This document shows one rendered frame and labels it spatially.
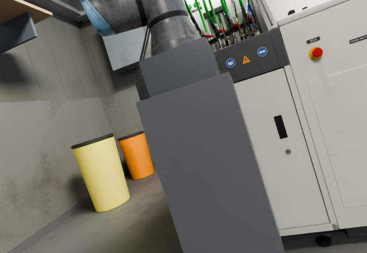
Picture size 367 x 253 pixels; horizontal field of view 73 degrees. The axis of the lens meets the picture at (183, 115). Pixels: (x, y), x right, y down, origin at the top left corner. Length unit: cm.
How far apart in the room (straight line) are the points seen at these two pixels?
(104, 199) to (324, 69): 224
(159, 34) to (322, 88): 71
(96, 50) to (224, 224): 388
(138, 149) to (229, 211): 288
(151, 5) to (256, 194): 54
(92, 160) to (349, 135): 215
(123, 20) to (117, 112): 344
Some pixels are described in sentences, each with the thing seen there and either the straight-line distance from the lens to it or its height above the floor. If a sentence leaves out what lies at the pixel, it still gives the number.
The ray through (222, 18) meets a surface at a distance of 171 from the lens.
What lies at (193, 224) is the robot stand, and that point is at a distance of 67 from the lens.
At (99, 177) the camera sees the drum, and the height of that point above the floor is 34.
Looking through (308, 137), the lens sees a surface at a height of 48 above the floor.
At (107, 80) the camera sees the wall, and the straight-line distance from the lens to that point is 417.
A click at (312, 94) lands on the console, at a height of 65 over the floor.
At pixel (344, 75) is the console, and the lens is 116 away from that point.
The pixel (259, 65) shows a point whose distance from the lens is 112.
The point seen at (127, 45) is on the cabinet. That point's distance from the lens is 372.
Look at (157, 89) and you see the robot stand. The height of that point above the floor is 82.
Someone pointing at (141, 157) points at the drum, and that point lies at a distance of 348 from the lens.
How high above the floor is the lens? 75
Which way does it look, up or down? 2 degrees down
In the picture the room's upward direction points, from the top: 17 degrees counter-clockwise
